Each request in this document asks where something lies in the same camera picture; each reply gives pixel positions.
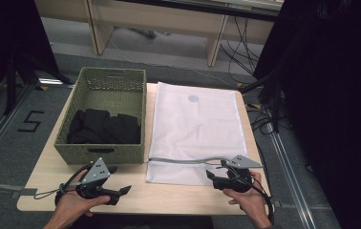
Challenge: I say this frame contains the green woven basket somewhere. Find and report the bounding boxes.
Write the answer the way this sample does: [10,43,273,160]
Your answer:
[53,66,147,166]

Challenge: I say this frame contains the grey floor tape strip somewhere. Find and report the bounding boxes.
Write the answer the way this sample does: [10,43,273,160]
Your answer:
[0,180,38,197]

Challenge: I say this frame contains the person's legs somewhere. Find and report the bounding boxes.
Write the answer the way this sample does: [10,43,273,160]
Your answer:
[70,213,216,229]

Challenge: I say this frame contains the right hand-held gripper cable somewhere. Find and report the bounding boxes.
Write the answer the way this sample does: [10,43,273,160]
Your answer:
[229,168,276,225]

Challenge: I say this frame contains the black curtain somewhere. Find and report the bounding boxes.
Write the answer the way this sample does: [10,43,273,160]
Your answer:
[252,0,361,229]
[0,0,60,113]

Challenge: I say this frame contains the bundle of black cables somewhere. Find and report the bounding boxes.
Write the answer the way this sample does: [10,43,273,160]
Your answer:
[219,15,265,77]

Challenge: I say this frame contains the person's right hand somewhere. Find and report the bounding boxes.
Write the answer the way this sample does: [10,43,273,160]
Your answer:
[223,171,270,223]

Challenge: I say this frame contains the white mesh laundry bag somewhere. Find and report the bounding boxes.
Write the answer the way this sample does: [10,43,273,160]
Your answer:
[145,81,249,187]

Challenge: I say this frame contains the dark power strip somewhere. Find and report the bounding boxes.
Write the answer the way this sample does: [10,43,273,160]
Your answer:
[128,27,158,40]

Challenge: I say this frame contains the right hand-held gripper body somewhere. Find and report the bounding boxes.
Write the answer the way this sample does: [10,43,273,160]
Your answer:
[221,155,263,194]

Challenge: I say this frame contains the black tripod stand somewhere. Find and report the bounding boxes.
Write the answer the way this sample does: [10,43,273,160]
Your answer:
[239,71,287,135]
[2,51,75,116]

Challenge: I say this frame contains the metal floor rail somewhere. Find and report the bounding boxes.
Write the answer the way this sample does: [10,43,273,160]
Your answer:
[267,130,318,229]
[0,84,34,171]

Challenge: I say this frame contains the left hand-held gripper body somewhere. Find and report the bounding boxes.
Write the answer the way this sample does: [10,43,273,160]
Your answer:
[75,156,112,200]

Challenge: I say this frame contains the hand-held gripper cable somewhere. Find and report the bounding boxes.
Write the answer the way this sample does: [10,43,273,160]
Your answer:
[33,163,95,200]
[229,168,276,225]

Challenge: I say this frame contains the black cloth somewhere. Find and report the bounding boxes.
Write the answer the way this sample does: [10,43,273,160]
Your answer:
[66,108,142,145]

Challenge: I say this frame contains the light wooden desk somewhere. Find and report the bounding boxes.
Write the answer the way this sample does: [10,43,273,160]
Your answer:
[34,0,286,68]

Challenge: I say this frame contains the left hand-held gripper cable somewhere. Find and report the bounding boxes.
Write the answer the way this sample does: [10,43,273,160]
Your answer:
[33,163,95,200]

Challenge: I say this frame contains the person's left hand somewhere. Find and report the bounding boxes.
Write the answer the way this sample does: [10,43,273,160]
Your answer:
[53,169,112,221]

